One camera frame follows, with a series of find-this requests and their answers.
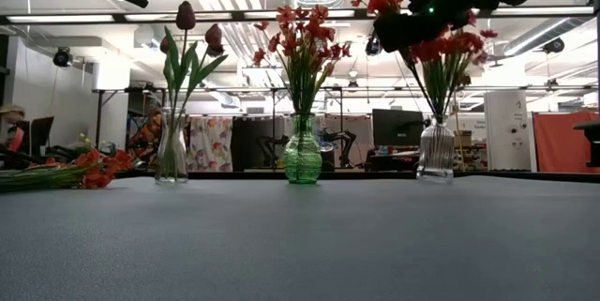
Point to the dark red artificial tulip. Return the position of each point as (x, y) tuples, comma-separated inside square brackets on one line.
[(185, 16), (163, 46), (214, 37)]

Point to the black background robot arm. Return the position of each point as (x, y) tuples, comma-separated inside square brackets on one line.
[(271, 140), (349, 139)]

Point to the ribbed clear glass vase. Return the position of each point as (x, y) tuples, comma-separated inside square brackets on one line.
[(436, 151)]

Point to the green glass vase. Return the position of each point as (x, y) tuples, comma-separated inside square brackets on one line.
[(303, 160)]

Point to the slim clear glass vase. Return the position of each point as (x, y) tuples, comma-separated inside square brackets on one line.
[(172, 160)]

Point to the black computer monitor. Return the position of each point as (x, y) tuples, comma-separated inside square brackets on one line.
[(396, 127)]

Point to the black cloth panel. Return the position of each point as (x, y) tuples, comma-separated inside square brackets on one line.
[(246, 146)]

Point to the floral curtain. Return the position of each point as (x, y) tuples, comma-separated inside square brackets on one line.
[(209, 144)]

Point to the blue table mat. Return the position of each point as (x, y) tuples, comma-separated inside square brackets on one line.
[(300, 245)]

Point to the person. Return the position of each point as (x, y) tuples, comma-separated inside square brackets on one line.
[(11, 115), (150, 127)]

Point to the small black monitor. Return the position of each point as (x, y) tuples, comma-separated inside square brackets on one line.
[(41, 130)]

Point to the black hanging camera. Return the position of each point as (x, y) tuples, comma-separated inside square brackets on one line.
[(553, 45), (63, 57)]

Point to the black upright post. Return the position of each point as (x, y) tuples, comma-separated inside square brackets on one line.
[(597, 57)]

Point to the black aluminium table frame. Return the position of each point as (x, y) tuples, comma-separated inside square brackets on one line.
[(365, 174)]

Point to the red partition wall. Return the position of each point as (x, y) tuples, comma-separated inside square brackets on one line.
[(567, 141)]

